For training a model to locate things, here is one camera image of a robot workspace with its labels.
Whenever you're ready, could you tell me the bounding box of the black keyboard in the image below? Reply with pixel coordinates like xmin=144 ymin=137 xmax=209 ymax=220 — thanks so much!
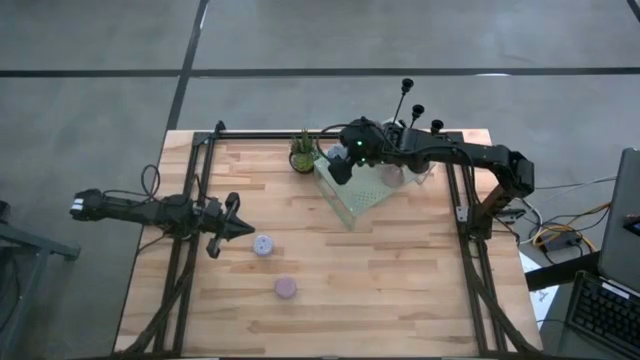
xmin=564 ymin=269 xmax=640 ymax=360

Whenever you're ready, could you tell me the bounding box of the white paper sheet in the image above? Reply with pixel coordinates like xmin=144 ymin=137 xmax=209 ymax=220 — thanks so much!
xmin=519 ymin=252 xmax=560 ymax=326

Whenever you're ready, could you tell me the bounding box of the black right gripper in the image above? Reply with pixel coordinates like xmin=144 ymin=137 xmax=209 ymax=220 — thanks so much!
xmin=328 ymin=119 xmax=401 ymax=186

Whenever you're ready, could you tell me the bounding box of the tall black candlestick holder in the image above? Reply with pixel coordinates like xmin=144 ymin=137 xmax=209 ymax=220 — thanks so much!
xmin=391 ymin=77 xmax=416 ymax=127

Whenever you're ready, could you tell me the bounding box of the grey metal stand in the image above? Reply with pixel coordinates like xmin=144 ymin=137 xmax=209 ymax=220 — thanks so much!
xmin=0 ymin=199 xmax=81 ymax=360

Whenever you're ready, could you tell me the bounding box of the black power adapter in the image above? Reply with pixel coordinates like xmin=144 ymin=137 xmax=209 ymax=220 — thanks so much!
xmin=542 ymin=232 xmax=584 ymax=253

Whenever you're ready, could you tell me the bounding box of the green perforated metal shelf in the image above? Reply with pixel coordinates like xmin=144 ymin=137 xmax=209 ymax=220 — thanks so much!
xmin=312 ymin=142 xmax=437 ymax=232

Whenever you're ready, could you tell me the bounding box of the black aluminium table frame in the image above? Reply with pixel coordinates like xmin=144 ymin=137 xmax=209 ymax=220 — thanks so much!
xmin=113 ymin=119 xmax=544 ymax=360

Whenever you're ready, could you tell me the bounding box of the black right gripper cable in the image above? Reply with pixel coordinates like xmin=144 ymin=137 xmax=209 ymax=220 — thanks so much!
xmin=315 ymin=123 xmax=351 ymax=161

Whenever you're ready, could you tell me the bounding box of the pink floral pattern candle tin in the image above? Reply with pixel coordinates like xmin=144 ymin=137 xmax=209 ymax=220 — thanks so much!
xmin=273 ymin=275 xmax=299 ymax=301

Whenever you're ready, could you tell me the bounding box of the pink glass candle holder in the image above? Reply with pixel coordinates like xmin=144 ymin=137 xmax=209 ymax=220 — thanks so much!
xmin=380 ymin=163 xmax=406 ymax=190

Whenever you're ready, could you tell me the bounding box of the grey laptop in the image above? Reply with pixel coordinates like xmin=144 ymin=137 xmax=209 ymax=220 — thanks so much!
xmin=597 ymin=147 xmax=640 ymax=294

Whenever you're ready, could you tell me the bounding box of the white cable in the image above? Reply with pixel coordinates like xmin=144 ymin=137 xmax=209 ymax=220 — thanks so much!
xmin=534 ymin=174 xmax=619 ymax=191

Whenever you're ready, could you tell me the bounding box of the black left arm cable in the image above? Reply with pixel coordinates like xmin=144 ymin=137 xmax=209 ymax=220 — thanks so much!
xmin=141 ymin=163 xmax=162 ymax=199

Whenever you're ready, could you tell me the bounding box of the purple leaf pattern candle tin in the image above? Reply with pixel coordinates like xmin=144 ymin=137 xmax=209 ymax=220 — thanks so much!
xmin=252 ymin=234 xmax=276 ymax=258

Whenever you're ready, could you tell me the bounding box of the medium black candlestick holder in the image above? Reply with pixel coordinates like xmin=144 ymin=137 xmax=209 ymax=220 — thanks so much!
xmin=408 ymin=103 xmax=426 ymax=131

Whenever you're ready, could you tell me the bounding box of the succulent plant in pot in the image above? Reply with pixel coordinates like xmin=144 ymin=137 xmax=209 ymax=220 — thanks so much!
xmin=288 ymin=128 xmax=318 ymax=176

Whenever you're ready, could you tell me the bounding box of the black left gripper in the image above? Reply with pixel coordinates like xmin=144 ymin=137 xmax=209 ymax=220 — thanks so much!
xmin=199 ymin=192 xmax=256 ymax=260

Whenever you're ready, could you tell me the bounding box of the yellow cable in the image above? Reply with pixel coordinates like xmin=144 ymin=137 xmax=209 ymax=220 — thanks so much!
xmin=532 ymin=202 xmax=614 ymax=251

